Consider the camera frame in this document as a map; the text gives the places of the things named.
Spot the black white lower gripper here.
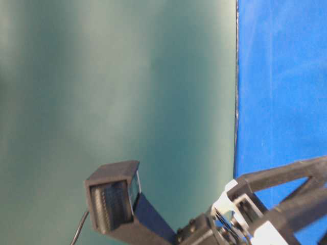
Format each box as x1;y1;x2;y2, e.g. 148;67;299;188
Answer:
175;156;326;244

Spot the blue table cover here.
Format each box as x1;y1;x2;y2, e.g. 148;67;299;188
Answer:
231;0;327;245

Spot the black wrist camera lower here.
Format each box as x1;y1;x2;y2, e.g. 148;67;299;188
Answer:
84;160;175;244

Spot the black camera cable lower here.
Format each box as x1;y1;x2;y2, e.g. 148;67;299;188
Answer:
69;210;90;245

